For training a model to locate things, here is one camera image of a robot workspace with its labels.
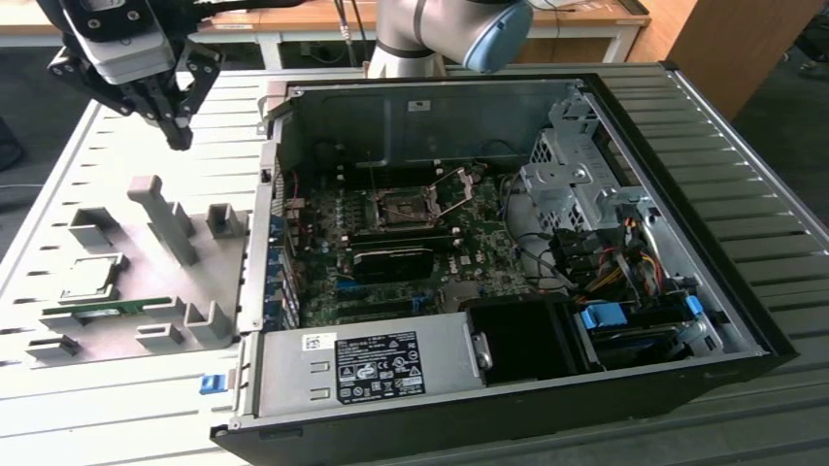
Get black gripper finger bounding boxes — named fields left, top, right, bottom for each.
left=48, top=48, right=180, bottom=150
left=168, top=46, right=225, bottom=150

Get silver CPU chip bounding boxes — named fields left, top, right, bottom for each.
left=57, top=253, right=125, bottom=301

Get metal socket cover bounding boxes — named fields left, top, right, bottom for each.
left=423, top=166, right=486, bottom=219

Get CPU socket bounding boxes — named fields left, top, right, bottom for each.
left=362, top=185, right=452, bottom=233

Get grey plastic parts rack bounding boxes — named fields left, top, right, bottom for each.
left=22, top=174, right=255, bottom=371

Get green RAM stick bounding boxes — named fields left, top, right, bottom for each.
left=348, top=228, right=458, bottom=252
left=41, top=296, right=161, bottom=320

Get black graphics card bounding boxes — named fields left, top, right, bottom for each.
left=347, top=244, right=436, bottom=286

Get black expansion slot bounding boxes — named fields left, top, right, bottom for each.
left=335, top=299, right=415, bottom=316

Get green motherboard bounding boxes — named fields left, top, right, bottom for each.
left=265, top=159, right=575, bottom=332

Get silver power supply unit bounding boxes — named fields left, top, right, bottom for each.
left=252, top=312, right=488, bottom=419

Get silver metal drive cage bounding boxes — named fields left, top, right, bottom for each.
left=515, top=80, right=657, bottom=235

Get chipset heatsink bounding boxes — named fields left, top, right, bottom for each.
left=442, top=283, right=484, bottom=313

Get blue table clip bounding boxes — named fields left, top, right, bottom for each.
left=197, top=371, right=229, bottom=396

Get black fan shroud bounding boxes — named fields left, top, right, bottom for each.
left=459, top=292, right=583, bottom=388

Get wooden cabinet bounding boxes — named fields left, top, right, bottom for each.
left=626, top=0, right=821, bottom=122

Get black PC case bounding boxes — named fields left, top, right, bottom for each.
left=207, top=71, right=799, bottom=466

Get black hard disk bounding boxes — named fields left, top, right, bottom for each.
left=586, top=323, right=689, bottom=371

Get black swivel chair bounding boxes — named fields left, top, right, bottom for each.
left=779, top=23, right=829, bottom=82

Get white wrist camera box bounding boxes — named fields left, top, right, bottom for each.
left=61, top=0, right=177, bottom=84

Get wooden desk white frame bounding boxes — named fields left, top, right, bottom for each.
left=257, top=0, right=653, bottom=69
left=0, top=7, right=264, bottom=50

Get hanging cable with plug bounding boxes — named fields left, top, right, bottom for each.
left=331, top=0, right=366, bottom=48

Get black cable bundle red plugs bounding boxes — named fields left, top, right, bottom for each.
left=547, top=226, right=603, bottom=292

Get coloured power wire bundle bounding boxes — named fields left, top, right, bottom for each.
left=574, top=216, right=667, bottom=306

